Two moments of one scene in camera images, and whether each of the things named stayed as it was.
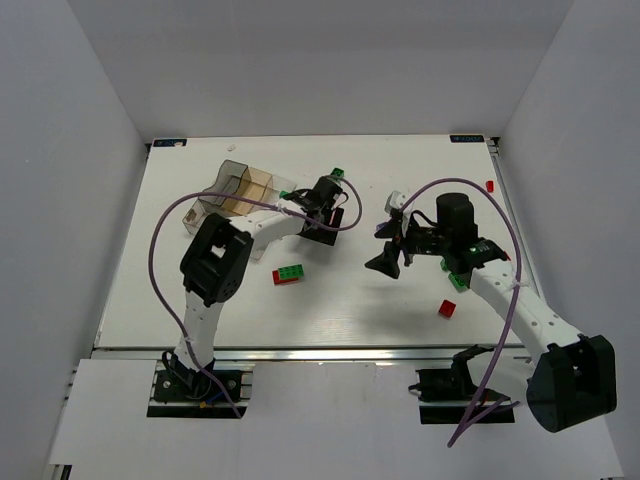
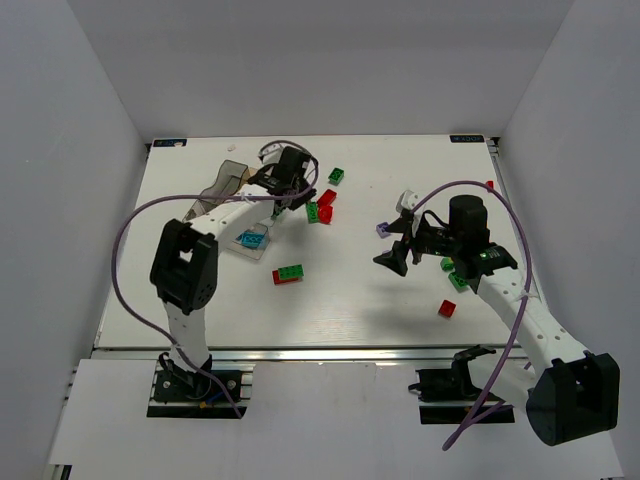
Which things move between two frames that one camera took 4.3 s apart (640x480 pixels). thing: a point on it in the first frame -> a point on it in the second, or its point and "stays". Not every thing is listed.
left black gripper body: x=324 y=228 -> x=273 y=181
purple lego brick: x=381 y=230 stays
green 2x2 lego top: x=338 y=172 stays
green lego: x=459 y=285 stays
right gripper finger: x=388 y=229 -> x=402 y=223
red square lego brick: x=447 y=308 stays
